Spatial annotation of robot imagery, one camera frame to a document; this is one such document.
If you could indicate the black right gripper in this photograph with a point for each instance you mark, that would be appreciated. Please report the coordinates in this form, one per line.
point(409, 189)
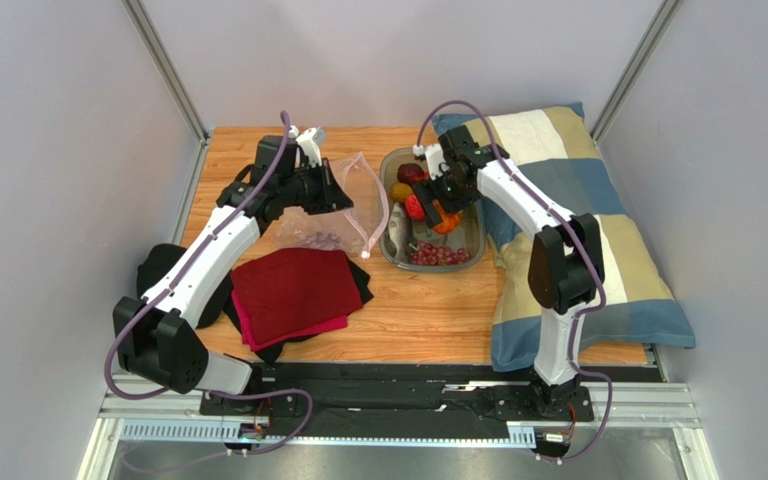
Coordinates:
point(427, 198)

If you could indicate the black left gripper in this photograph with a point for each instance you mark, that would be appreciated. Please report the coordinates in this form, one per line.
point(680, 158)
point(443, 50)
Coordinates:
point(330, 196)

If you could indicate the red strawberry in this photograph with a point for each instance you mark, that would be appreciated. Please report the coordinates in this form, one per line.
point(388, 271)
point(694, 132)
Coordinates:
point(414, 208)

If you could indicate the brown yellow round fruit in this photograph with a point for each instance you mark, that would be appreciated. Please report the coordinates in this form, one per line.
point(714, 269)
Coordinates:
point(399, 192)

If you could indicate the grey toy fish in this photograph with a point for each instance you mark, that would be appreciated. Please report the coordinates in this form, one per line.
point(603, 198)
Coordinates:
point(399, 231)

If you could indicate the dark red plum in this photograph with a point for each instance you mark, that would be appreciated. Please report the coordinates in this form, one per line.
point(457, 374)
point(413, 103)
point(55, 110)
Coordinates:
point(410, 173)

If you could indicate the red grape bunch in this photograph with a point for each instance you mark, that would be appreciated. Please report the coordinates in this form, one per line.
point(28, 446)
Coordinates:
point(427, 254)

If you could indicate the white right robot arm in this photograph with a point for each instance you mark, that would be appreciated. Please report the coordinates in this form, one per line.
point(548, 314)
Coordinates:
point(565, 274)

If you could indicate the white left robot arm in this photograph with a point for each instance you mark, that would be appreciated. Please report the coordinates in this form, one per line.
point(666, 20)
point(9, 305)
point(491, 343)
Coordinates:
point(156, 333)

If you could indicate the clear plastic food tray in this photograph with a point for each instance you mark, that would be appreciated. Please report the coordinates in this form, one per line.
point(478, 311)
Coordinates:
point(470, 234)

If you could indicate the dark red folded cloth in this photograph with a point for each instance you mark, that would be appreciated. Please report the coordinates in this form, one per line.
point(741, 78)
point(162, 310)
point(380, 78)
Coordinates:
point(294, 288)

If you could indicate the plaid pillow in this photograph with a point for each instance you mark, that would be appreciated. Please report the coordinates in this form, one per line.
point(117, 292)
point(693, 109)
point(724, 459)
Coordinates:
point(553, 149)

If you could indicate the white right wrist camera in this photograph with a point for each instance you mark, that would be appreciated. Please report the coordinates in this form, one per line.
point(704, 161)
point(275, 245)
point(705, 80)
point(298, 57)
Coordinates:
point(434, 158)

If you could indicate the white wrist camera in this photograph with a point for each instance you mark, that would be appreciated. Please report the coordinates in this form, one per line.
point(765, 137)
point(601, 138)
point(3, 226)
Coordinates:
point(309, 141)
point(434, 158)

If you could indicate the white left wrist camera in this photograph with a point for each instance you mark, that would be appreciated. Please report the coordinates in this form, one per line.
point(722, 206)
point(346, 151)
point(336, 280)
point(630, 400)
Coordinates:
point(309, 141)

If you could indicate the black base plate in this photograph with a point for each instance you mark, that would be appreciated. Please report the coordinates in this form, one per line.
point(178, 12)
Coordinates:
point(385, 400)

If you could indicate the left aluminium corner post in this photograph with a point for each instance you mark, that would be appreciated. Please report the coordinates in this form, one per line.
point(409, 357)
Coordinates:
point(151, 39)

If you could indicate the aluminium corner post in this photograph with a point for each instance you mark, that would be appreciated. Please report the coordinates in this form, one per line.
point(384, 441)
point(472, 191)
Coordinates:
point(646, 47)
point(151, 39)

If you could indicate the aluminium frame rail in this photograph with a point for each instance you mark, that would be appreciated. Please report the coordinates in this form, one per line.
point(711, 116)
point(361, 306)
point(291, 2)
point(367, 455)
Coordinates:
point(642, 412)

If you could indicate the right aluminium corner post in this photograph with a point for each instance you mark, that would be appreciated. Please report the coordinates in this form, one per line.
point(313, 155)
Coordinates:
point(646, 47)

